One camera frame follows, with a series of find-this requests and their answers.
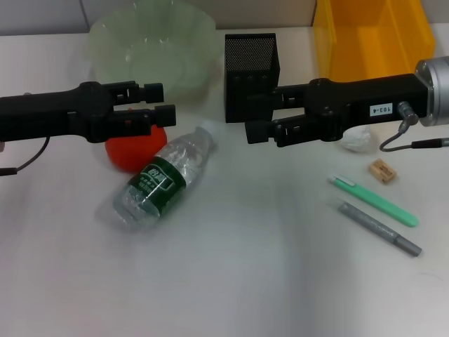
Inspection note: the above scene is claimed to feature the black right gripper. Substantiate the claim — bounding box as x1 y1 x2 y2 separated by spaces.
246 73 429 148

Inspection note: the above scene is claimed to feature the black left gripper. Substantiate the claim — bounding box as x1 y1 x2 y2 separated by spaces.
0 80 164 143

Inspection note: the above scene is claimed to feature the red-orange toy orange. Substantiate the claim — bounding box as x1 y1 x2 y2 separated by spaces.
105 107 168 173

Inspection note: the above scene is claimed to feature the clear green-label water bottle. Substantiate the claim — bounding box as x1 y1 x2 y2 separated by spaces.
112 126 217 232

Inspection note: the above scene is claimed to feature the white paper ball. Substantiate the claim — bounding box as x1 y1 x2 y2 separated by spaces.
335 125 380 154

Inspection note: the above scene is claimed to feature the small tan eraser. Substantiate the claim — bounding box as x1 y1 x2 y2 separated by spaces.
368 158 398 183

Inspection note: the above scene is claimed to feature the mint green pen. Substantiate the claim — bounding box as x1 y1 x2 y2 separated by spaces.
328 173 420 228

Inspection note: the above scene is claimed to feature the pale green glass fruit plate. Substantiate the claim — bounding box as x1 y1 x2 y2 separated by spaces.
86 0 217 103

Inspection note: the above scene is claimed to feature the black mesh pen holder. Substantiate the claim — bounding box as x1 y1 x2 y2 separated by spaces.
224 33 281 124

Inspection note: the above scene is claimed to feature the grey marker pen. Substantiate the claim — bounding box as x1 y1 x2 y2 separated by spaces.
338 202 423 258

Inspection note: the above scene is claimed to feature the yellow plastic bin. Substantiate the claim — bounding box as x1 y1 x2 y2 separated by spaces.
313 0 437 81

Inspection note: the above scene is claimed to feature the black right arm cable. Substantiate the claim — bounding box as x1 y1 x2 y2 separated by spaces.
379 100 449 152

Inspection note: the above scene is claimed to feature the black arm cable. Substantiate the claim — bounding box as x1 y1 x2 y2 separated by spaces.
0 136 50 176
379 100 449 152

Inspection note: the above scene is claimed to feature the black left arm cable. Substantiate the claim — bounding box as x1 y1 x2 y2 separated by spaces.
0 136 50 176

